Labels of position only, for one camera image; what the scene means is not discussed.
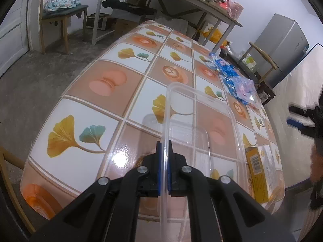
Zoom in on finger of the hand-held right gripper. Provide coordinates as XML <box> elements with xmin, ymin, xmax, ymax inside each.
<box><xmin>288</xmin><ymin>103</ymin><xmax>320</xmax><ymax>118</ymax></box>
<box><xmin>287</xmin><ymin>117</ymin><xmax>317</xmax><ymax>135</ymax></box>

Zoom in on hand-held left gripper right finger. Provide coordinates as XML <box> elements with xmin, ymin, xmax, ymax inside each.
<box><xmin>167</xmin><ymin>141</ymin><xmax>296</xmax><ymax>242</ymax></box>

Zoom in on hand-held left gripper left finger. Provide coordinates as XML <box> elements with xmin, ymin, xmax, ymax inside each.
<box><xmin>29</xmin><ymin>141</ymin><xmax>167</xmax><ymax>242</ymax></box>

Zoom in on clear plastic clamshell container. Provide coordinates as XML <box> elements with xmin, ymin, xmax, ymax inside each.
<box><xmin>143</xmin><ymin>82</ymin><xmax>250</xmax><ymax>242</ymax></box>

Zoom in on yellow cardboard box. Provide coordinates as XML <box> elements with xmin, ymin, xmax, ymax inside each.
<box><xmin>244</xmin><ymin>145</ymin><xmax>278</xmax><ymax>204</ymax></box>

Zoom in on clear blue-print plastic bag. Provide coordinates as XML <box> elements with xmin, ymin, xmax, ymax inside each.
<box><xmin>208</xmin><ymin>52</ymin><xmax>256</xmax><ymax>105</ymax></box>

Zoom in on person's right hand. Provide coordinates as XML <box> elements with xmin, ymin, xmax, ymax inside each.
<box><xmin>310</xmin><ymin>143</ymin><xmax>323</xmax><ymax>182</ymax></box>

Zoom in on white mattress with blue trim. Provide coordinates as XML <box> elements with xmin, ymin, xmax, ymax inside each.
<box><xmin>270</xmin><ymin>44</ymin><xmax>323</xmax><ymax>189</ymax></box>

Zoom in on grey refrigerator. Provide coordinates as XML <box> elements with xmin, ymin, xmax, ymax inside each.
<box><xmin>254</xmin><ymin>13</ymin><xmax>310</xmax><ymax>87</ymax></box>

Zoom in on wooden chair with black seat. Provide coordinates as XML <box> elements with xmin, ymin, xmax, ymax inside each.
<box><xmin>219</xmin><ymin>41</ymin><xmax>277</xmax><ymax>106</ymax></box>

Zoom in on table with patterned tablecloth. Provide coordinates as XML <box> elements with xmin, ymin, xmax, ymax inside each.
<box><xmin>20</xmin><ymin>19</ymin><xmax>287</xmax><ymax>242</ymax></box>

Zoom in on yellow plastic bag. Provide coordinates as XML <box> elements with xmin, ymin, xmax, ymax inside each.
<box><xmin>200</xmin><ymin>26</ymin><xmax>224</xmax><ymax>44</ymax></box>

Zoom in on pink plastic bags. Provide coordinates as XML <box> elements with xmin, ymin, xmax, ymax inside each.
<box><xmin>219</xmin><ymin>0</ymin><xmax>244</xmax><ymax>21</ymax></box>

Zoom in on white plastic bag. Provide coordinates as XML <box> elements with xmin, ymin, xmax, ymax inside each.
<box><xmin>155</xmin><ymin>15</ymin><xmax>190</xmax><ymax>34</ymax></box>

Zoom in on wooden armchair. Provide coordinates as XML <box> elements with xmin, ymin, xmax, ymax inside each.
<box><xmin>0</xmin><ymin>146</ymin><xmax>36</xmax><ymax>235</ymax></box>

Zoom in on dark wooden crate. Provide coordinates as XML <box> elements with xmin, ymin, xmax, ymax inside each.
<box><xmin>86</xmin><ymin>13</ymin><xmax>116</xmax><ymax>31</ymax></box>

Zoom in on long grey side table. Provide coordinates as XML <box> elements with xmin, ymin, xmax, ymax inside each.
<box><xmin>91</xmin><ymin>0</ymin><xmax>243</xmax><ymax>52</ymax></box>

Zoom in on black cloth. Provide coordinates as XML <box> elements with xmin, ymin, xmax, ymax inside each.
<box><xmin>102</xmin><ymin>0</ymin><xmax>157</xmax><ymax>16</ymax></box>

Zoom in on wooden chair with dark seat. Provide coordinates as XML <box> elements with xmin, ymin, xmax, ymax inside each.
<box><xmin>39</xmin><ymin>0</ymin><xmax>89</xmax><ymax>54</ymax></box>

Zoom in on white door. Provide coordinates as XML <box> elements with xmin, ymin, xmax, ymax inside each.
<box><xmin>0</xmin><ymin>0</ymin><xmax>32</xmax><ymax>77</ymax></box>

